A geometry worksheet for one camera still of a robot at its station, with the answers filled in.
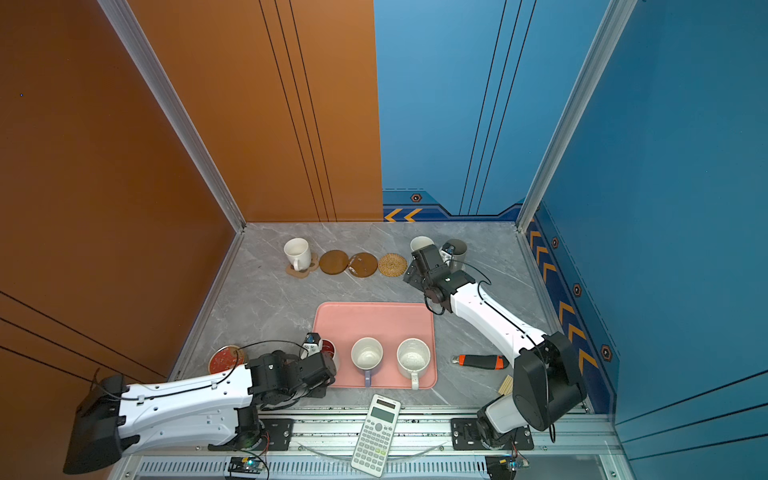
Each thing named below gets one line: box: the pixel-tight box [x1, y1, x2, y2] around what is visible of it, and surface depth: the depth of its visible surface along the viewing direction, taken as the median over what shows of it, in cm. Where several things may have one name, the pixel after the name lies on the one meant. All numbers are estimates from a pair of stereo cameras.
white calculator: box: [350, 394, 402, 478], surface depth 74 cm
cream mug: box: [396, 337, 431, 391], surface depth 81 cm
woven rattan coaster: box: [377, 253, 408, 277], surface depth 108 cm
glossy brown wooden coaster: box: [348, 252, 378, 278], surface depth 110 cm
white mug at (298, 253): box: [284, 237, 311, 271], surface depth 102 cm
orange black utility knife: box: [451, 354, 510, 370], surface depth 86 cm
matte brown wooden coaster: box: [319, 250, 349, 275], surface depth 111 cm
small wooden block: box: [498, 374, 513, 395], surface depth 81 cm
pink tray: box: [312, 302, 437, 389], surface depth 94 cm
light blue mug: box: [410, 236, 435, 252], surface depth 104 cm
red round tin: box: [208, 345, 248, 375], surface depth 84 cm
